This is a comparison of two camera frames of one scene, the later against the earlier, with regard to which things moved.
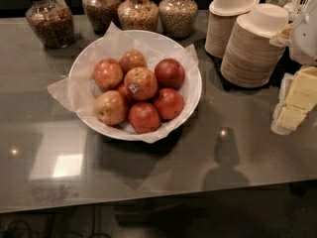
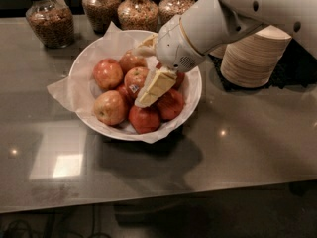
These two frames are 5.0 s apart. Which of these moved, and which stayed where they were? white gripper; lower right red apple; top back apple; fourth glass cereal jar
Moved: white gripper
Stayed: top back apple; fourth glass cereal jar; lower right red apple
